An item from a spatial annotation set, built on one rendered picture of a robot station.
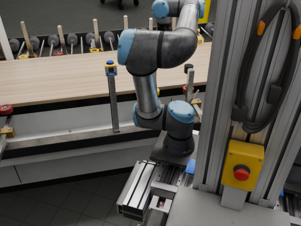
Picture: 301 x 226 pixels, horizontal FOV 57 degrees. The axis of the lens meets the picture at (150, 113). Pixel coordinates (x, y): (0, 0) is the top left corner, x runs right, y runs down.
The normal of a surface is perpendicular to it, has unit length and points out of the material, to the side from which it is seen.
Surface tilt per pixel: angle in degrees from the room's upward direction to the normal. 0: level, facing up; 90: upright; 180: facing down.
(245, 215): 0
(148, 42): 48
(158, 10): 90
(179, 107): 7
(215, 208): 0
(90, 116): 90
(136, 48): 68
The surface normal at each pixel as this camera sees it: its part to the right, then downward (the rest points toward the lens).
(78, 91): 0.00, -0.81
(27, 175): 0.22, 0.58
